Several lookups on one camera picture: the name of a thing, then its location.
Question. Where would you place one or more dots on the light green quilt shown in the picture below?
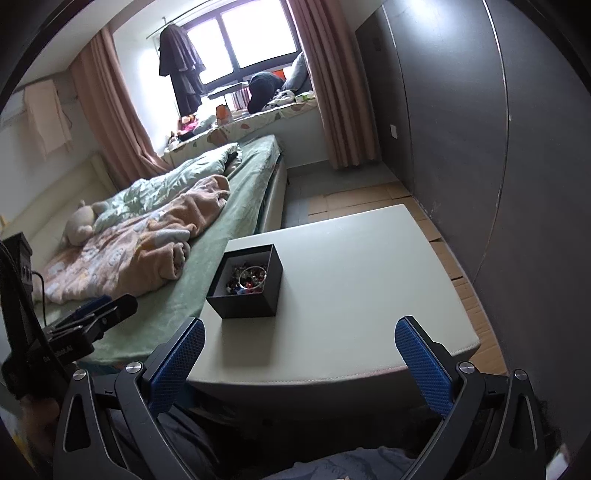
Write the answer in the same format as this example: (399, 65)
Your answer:
(184, 175)

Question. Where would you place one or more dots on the black bag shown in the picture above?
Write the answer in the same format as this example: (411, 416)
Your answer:
(263, 87)

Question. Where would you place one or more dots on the orange bag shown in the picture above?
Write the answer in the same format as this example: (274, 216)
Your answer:
(224, 114)

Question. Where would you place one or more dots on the pink plush toy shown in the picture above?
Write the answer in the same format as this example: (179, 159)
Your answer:
(187, 123)

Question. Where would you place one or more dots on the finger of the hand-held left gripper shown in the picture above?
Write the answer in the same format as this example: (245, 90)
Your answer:
(115, 311)
(85, 309)

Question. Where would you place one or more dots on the hanging dark clothes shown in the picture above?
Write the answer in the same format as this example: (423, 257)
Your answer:
(182, 60)

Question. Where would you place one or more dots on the pile of mixed jewelry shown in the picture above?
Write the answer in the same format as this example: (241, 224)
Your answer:
(247, 279)

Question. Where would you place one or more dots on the patterned window seat cushion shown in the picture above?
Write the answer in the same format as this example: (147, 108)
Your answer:
(240, 127)

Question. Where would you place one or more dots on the window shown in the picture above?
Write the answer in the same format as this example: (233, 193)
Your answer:
(258, 32)

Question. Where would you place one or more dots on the black jewelry box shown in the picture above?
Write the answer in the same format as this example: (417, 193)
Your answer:
(258, 295)

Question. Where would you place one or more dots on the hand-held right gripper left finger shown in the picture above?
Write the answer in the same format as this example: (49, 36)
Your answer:
(180, 364)

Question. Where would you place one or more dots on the grey pillow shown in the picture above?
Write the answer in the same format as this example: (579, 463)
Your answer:
(298, 74)

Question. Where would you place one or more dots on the bed with green sheet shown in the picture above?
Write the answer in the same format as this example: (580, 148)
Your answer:
(240, 203)

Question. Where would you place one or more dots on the beige plush toy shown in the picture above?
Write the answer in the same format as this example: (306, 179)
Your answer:
(78, 224)

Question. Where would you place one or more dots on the beige hanging towel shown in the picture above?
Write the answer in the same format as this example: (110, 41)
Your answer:
(46, 120)

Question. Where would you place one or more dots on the white air conditioner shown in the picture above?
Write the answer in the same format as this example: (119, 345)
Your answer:
(14, 115)

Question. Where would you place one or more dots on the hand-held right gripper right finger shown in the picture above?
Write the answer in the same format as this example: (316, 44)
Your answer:
(425, 364)

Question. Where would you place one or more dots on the peach printed blanket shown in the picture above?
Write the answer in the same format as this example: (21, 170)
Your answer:
(138, 244)

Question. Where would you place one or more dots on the person's grey pants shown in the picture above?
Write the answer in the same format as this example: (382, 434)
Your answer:
(351, 464)

